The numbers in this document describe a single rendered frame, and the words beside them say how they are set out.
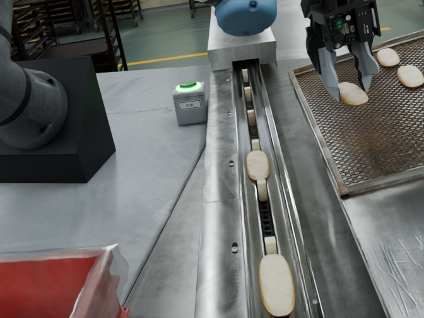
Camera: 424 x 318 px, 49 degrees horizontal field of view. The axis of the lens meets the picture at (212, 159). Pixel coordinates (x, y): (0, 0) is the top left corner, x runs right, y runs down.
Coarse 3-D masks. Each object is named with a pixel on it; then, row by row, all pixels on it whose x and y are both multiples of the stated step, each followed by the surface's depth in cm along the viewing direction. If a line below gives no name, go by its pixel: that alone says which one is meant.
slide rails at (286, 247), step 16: (240, 80) 118; (256, 80) 116; (240, 96) 108; (256, 96) 107; (240, 112) 99; (256, 112) 98; (240, 128) 92; (240, 144) 86; (272, 144) 84; (240, 160) 80; (272, 160) 79; (272, 176) 74; (256, 192) 70; (272, 192) 70; (256, 208) 67; (272, 208) 66; (256, 224) 63; (288, 224) 62; (256, 240) 60; (288, 240) 59; (256, 256) 58; (288, 256) 57; (256, 272) 55; (256, 288) 53; (256, 304) 51; (304, 304) 50
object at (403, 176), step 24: (384, 48) 100; (408, 48) 96; (288, 72) 103; (384, 72) 89; (384, 96) 80; (408, 96) 78; (312, 120) 81; (336, 120) 79; (408, 120) 71; (408, 144) 65; (336, 168) 65; (384, 168) 62; (360, 192) 59
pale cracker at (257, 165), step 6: (258, 150) 81; (252, 156) 79; (258, 156) 78; (264, 156) 78; (246, 162) 78; (252, 162) 77; (258, 162) 77; (264, 162) 77; (252, 168) 75; (258, 168) 75; (264, 168) 75; (252, 174) 74; (258, 174) 74; (264, 174) 74
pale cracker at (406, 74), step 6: (402, 66) 87; (408, 66) 86; (414, 66) 85; (402, 72) 84; (408, 72) 83; (414, 72) 82; (420, 72) 82; (402, 78) 82; (408, 78) 81; (414, 78) 80; (420, 78) 80; (408, 84) 80; (414, 84) 79; (420, 84) 79
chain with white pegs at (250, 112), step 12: (252, 108) 103; (252, 120) 94; (252, 132) 93; (252, 144) 81; (264, 180) 69; (264, 192) 69; (264, 204) 69; (264, 216) 67; (264, 228) 65; (264, 240) 62; (276, 252) 57
